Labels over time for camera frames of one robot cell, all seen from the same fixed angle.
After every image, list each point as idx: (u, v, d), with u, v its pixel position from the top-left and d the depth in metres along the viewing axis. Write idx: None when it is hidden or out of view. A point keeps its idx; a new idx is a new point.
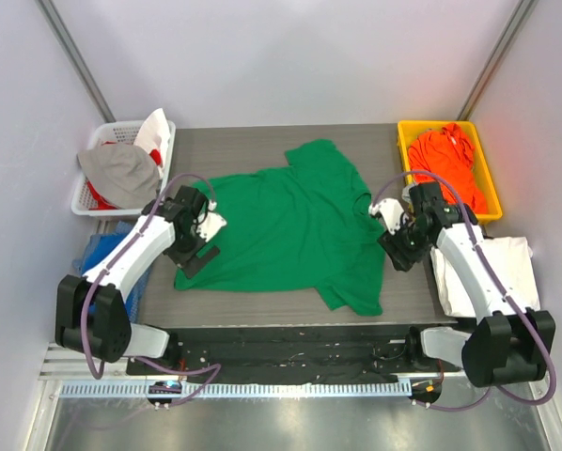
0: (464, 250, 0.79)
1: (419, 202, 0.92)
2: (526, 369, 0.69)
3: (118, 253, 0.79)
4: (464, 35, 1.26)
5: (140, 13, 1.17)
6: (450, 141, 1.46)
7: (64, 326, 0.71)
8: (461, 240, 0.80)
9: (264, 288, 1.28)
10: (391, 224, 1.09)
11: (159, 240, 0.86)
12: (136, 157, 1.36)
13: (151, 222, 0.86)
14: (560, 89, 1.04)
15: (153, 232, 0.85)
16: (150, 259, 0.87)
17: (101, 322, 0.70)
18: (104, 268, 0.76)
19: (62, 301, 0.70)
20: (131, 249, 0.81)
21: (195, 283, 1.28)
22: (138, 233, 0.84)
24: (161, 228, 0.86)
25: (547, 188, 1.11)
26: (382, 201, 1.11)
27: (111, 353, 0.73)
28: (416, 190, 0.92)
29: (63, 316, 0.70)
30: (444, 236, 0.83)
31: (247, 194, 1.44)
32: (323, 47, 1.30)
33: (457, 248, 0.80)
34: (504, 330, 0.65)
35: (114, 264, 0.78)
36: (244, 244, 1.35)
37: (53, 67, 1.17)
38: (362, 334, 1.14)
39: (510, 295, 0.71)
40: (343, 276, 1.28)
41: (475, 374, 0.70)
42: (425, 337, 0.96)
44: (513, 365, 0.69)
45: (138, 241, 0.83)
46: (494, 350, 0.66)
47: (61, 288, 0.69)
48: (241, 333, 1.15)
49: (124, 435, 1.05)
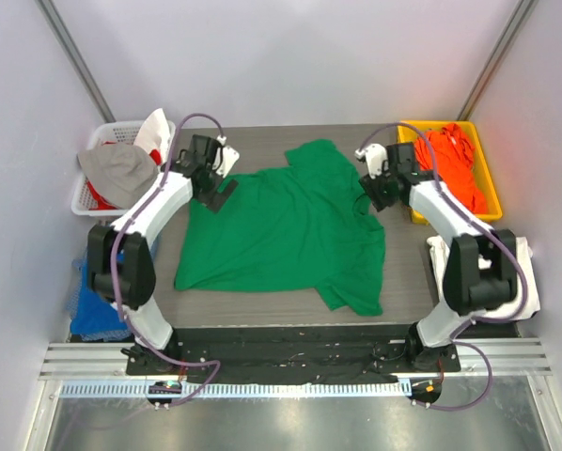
0: (431, 196, 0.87)
1: (394, 163, 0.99)
2: (504, 286, 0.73)
3: (141, 206, 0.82)
4: (464, 34, 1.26)
5: (140, 12, 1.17)
6: (450, 141, 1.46)
7: (95, 272, 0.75)
8: (430, 192, 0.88)
9: (264, 288, 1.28)
10: (375, 168, 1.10)
11: (179, 192, 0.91)
12: (136, 158, 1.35)
13: (167, 178, 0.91)
14: (560, 89, 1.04)
15: (173, 185, 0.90)
16: (169, 213, 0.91)
17: (130, 267, 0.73)
18: (130, 219, 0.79)
19: (92, 248, 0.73)
20: (153, 201, 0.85)
21: (195, 282, 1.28)
22: (159, 189, 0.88)
24: (179, 184, 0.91)
25: (547, 188, 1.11)
26: (369, 146, 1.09)
27: (137, 298, 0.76)
28: (392, 150, 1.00)
29: (94, 259, 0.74)
30: (414, 194, 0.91)
31: (247, 194, 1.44)
32: (323, 47, 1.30)
33: (428, 196, 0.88)
34: (470, 244, 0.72)
35: (139, 215, 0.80)
36: (244, 243, 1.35)
37: (53, 66, 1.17)
38: (362, 334, 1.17)
39: (476, 222, 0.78)
40: (343, 276, 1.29)
41: (456, 299, 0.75)
42: (421, 330, 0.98)
44: (490, 285, 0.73)
45: (160, 194, 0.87)
46: (466, 268, 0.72)
47: (92, 237, 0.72)
48: (242, 334, 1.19)
49: (124, 435, 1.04)
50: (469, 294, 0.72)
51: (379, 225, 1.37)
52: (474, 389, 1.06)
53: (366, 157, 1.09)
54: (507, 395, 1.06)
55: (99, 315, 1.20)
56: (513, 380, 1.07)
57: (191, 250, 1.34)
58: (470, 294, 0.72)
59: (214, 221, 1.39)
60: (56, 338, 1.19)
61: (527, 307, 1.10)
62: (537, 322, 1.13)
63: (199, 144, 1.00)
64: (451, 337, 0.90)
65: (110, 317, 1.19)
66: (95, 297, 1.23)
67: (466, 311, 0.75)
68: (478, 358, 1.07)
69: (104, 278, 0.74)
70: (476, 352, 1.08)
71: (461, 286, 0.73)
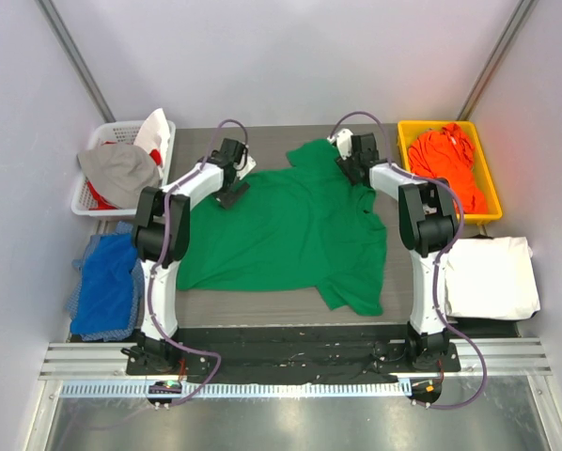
0: (383, 169, 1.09)
1: (358, 150, 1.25)
2: (446, 225, 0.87)
3: (185, 179, 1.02)
4: (464, 34, 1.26)
5: (140, 13, 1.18)
6: (450, 141, 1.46)
7: (140, 226, 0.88)
8: (380, 165, 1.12)
9: (265, 287, 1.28)
10: (345, 150, 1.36)
11: (212, 178, 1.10)
12: (136, 157, 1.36)
13: (205, 166, 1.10)
14: (561, 89, 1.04)
15: (209, 172, 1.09)
16: (202, 194, 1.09)
17: (175, 217, 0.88)
18: (177, 186, 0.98)
19: (143, 203, 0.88)
20: (194, 179, 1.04)
21: (197, 282, 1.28)
22: (198, 170, 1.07)
24: (213, 172, 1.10)
25: (547, 188, 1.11)
26: (340, 132, 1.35)
27: (176, 252, 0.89)
28: (356, 140, 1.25)
29: (142, 215, 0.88)
30: (374, 175, 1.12)
31: (248, 194, 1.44)
32: (324, 47, 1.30)
33: (380, 172, 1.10)
34: (412, 189, 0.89)
35: (183, 186, 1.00)
36: (245, 242, 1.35)
37: (52, 66, 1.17)
38: (363, 334, 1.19)
39: (417, 178, 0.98)
40: (344, 275, 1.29)
41: (410, 240, 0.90)
42: (413, 319, 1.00)
44: (435, 225, 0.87)
45: (198, 176, 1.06)
46: (412, 206, 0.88)
47: (145, 192, 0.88)
48: (241, 334, 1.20)
49: (123, 435, 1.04)
50: (418, 230, 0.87)
51: (379, 225, 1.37)
52: (473, 388, 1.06)
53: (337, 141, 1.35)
54: (507, 395, 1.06)
55: (99, 315, 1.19)
56: (513, 379, 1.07)
57: (192, 250, 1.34)
58: (419, 230, 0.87)
59: (216, 221, 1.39)
60: (57, 338, 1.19)
61: (527, 307, 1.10)
62: (537, 321, 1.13)
63: (231, 147, 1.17)
64: (436, 306, 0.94)
65: (110, 317, 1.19)
66: (95, 297, 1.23)
67: (422, 247, 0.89)
68: (477, 358, 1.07)
69: (148, 233, 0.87)
70: (476, 352, 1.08)
71: (411, 224, 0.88)
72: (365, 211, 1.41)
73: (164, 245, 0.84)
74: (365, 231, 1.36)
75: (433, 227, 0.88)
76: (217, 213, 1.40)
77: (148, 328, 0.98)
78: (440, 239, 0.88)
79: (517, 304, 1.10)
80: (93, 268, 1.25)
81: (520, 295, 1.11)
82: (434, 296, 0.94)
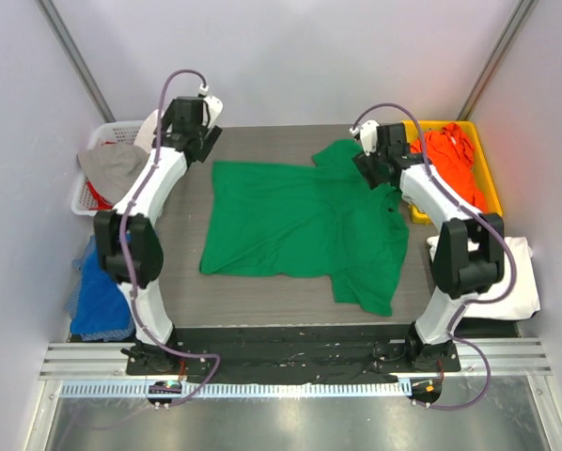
0: (422, 180, 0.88)
1: (385, 142, 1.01)
2: (491, 270, 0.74)
3: (139, 186, 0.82)
4: (465, 33, 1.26)
5: (140, 12, 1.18)
6: (450, 141, 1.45)
7: (104, 254, 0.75)
8: (419, 176, 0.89)
9: (286, 274, 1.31)
10: (368, 146, 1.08)
11: (174, 166, 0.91)
12: (136, 158, 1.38)
13: (161, 156, 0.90)
14: (561, 88, 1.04)
15: (166, 162, 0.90)
16: (167, 190, 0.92)
17: (136, 245, 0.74)
18: (131, 201, 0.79)
19: (99, 231, 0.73)
20: (149, 180, 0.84)
21: (220, 268, 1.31)
22: (153, 165, 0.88)
24: (172, 158, 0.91)
25: (547, 187, 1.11)
26: (365, 123, 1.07)
27: (148, 272, 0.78)
28: (382, 131, 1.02)
29: (101, 244, 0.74)
30: (405, 178, 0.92)
31: (247, 187, 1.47)
32: (322, 47, 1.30)
33: (417, 180, 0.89)
34: (458, 227, 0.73)
35: (138, 197, 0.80)
36: (263, 233, 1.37)
37: (52, 64, 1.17)
38: (362, 334, 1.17)
39: (463, 208, 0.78)
40: (355, 272, 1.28)
41: (445, 282, 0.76)
42: (420, 327, 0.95)
44: (476, 265, 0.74)
45: (155, 172, 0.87)
46: (457, 248, 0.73)
47: (98, 221, 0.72)
48: (241, 333, 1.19)
49: (124, 435, 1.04)
50: (459, 274, 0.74)
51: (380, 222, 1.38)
52: (474, 388, 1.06)
53: (359, 134, 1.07)
54: (507, 394, 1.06)
55: (99, 316, 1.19)
56: (512, 379, 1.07)
57: (210, 241, 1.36)
58: (459, 274, 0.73)
59: (226, 219, 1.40)
60: (56, 338, 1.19)
61: (527, 306, 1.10)
62: (537, 321, 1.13)
63: (184, 107, 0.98)
64: (448, 330, 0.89)
65: (110, 317, 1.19)
66: (95, 297, 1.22)
67: (457, 291, 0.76)
68: (477, 358, 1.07)
69: (117, 260, 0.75)
70: (476, 352, 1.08)
71: (451, 267, 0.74)
72: (390, 209, 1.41)
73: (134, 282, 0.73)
74: (386, 229, 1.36)
75: (475, 272, 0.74)
76: (221, 208, 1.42)
77: (142, 335, 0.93)
78: (480, 286, 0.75)
79: (517, 304, 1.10)
80: (92, 268, 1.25)
81: (521, 294, 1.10)
82: (449, 324, 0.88)
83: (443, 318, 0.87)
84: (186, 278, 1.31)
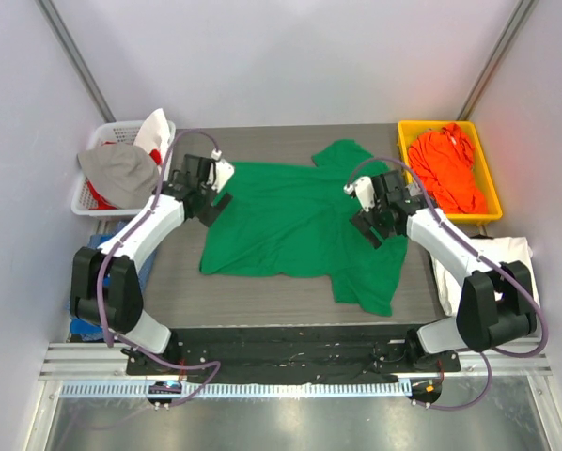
0: (432, 229, 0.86)
1: (383, 192, 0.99)
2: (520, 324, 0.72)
3: (130, 229, 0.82)
4: (465, 33, 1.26)
5: (140, 13, 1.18)
6: (450, 141, 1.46)
7: (78, 297, 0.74)
8: (428, 221, 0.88)
9: (286, 274, 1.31)
10: (366, 201, 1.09)
11: (170, 214, 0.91)
12: (136, 158, 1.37)
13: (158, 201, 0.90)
14: (561, 88, 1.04)
15: (163, 209, 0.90)
16: (161, 236, 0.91)
17: (115, 291, 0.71)
18: (118, 241, 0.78)
19: (77, 272, 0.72)
20: (144, 225, 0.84)
21: (220, 268, 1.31)
22: (149, 211, 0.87)
24: (171, 207, 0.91)
25: (547, 187, 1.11)
26: (358, 179, 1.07)
27: (124, 323, 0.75)
28: (378, 181, 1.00)
29: (78, 286, 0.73)
30: (412, 224, 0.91)
31: (248, 187, 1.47)
32: (323, 47, 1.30)
33: (429, 230, 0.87)
34: (484, 284, 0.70)
35: (127, 239, 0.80)
36: (264, 233, 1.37)
37: (52, 65, 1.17)
38: (362, 334, 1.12)
39: (484, 258, 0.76)
40: (354, 272, 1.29)
41: (475, 339, 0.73)
42: (423, 336, 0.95)
44: (506, 320, 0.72)
45: (150, 218, 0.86)
46: (485, 305, 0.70)
47: (77, 260, 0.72)
48: (241, 334, 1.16)
49: (124, 435, 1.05)
50: (489, 333, 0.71)
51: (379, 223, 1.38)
52: (474, 388, 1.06)
53: (355, 192, 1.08)
54: (507, 395, 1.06)
55: None
56: (513, 379, 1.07)
57: (210, 240, 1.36)
58: (489, 332, 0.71)
59: (226, 219, 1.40)
60: (56, 338, 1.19)
61: None
62: None
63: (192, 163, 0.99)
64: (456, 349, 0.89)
65: None
66: None
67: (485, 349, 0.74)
68: (478, 358, 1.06)
69: (89, 303, 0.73)
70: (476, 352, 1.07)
71: (481, 326, 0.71)
72: None
73: (103, 331, 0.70)
74: None
75: (504, 328, 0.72)
76: None
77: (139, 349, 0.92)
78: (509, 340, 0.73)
79: None
80: None
81: None
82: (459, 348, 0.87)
83: (456, 342, 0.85)
84: (186, 278, 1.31)
